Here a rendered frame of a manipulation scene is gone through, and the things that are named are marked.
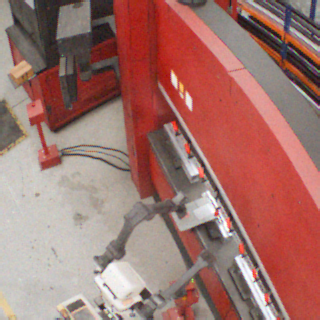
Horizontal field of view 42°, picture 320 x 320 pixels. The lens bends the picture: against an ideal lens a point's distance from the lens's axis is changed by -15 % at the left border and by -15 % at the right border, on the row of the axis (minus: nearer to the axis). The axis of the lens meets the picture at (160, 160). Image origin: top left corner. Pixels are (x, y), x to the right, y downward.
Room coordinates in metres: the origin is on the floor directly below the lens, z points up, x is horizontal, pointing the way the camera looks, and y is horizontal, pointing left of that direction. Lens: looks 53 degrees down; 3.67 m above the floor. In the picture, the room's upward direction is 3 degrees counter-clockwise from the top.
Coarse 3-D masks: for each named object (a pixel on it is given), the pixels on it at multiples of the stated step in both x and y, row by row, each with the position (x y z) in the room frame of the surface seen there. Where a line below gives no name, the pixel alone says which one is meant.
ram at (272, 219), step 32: (160, 32) 2.34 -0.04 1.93; (160, 64) 2.36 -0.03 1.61; (192, 64) 1.90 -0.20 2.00; (192, 96) 1.90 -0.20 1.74; (224, 96) 1.57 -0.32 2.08; (192, 128) 1.89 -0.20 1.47; (224, 128) 1.55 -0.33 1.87; (224, 160) 1.51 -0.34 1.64; (256, 160) 1.25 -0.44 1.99; (224, 192) 1.47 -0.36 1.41; (256, 192) 1.19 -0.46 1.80; (288, 192) 0.98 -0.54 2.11; (256, 224) 1.12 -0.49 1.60; (288, 224) 0.91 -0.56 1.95; (288, 256) 0.81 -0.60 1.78; (288, 288) 0.69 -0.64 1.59
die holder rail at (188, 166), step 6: (168, 126) 2.36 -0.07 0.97; (168, 132) 2.30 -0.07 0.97; (174, 132) 2.29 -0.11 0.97; (168, 138) 2.29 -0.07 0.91; (174, 138) 2.24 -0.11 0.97; (174, 144) 2.18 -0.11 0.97; (180, 144) 2.18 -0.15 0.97; (174, 150) 2.19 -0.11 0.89; (180, 150) 2.12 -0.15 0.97; (180, 156) 2.09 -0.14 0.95; (186, 156) 2.07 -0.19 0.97; (186, 162) 2.02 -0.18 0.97; (192, 162) 2.01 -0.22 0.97; (186, 168) 1.99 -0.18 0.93; (192, 168) 1.97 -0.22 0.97; (192, 174) 1.91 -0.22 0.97; (198, 174) 1.92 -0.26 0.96; (192, 180) 1.92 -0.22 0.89; (198, 180) 1.92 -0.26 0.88
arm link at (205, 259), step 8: (200, 256) 1.03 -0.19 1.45; (208, 256) 1.05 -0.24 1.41; (200, 264) 0.99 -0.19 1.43; (208, 264) 0.98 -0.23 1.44; (192, 272) 0.96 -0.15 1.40; (184, 280) 0.92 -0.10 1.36; (168, 288) 0.89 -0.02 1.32; (176, 288) 0.89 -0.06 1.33; (152, 296) 0.86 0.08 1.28; (168, 296) 0.85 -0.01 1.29; (160, 304) 0.80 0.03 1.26
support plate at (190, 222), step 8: (200, 200) 1.68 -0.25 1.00; (208, 200) 1.68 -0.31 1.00; (192, 208) 1.62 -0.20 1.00; (208, 208) 1.61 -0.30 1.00; (176, 216) 1.57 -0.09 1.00; (192, 216) 1.56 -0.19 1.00; (208, 216) 1.55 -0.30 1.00; (176, 224) 1.51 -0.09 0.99; (184, 224) 1.50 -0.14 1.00; (192, 224) 1.50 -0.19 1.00
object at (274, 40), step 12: (240, 24) 3.70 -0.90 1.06; (252, 24) 3.64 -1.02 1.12; (264, 24) 3.67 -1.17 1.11; (264, 36) 3.45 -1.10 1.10; (276, 36) 3.48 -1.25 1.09; (276, 48) 3.25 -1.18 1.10; (288, 48) 3.23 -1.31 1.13; (288, 60) 3.10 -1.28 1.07; (300, 60) 3.05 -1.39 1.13; (312, 60) 3.09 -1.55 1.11; (312, 72) 2.89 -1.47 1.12
